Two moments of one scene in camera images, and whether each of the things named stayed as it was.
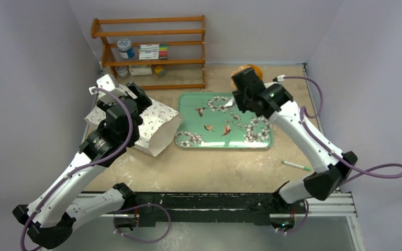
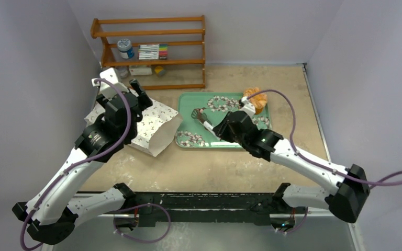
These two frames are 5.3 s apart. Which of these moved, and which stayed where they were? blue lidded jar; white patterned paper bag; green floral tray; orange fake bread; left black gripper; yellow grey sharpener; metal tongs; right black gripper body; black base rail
Moved: orange fake bread; metal tongs; right black gripper body
Stayed: yellow grey sharpener; green floral tray; left black gripper; white patterned paper bag; blue lidded jar; black base rail
